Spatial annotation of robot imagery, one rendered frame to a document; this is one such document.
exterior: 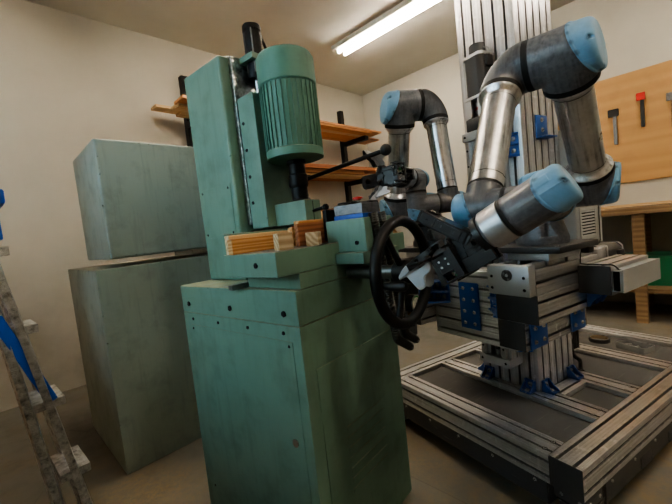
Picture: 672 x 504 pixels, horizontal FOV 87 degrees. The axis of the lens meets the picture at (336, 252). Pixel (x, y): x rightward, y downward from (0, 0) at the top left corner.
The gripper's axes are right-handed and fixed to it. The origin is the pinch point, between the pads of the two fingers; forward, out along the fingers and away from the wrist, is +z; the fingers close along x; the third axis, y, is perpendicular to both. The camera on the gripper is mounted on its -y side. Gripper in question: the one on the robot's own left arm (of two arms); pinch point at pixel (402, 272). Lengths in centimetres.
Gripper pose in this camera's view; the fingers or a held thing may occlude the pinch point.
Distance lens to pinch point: 79.6
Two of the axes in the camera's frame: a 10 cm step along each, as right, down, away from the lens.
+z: -6.0, 5.0, 6.2
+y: 4.3, 8.6, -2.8
